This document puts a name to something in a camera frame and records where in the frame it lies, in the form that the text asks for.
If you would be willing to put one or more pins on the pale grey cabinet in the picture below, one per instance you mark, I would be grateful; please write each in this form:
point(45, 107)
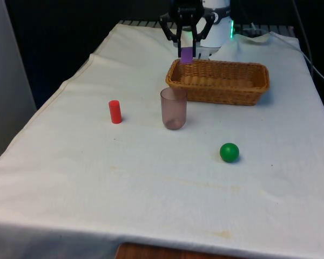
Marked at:
point(8, 81)

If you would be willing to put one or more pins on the red cylinder block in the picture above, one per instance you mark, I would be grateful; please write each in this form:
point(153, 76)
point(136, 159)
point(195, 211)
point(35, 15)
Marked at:
point(115, 112)

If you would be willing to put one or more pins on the wicker basket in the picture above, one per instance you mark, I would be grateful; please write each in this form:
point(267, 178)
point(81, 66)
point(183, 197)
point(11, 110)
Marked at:
point(218, 91)

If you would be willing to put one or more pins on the purple triangular block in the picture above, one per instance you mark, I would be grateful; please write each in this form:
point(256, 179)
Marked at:
point(187, 55)

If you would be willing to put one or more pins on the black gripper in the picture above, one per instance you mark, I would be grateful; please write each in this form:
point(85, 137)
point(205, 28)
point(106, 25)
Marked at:
point(187, 8)

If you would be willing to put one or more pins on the see-through pink cup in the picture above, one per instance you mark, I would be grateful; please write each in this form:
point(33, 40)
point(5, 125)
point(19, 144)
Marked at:
point(174, 110)

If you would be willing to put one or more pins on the green ball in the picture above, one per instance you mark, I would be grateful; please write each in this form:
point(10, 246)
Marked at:
point(229, 152)

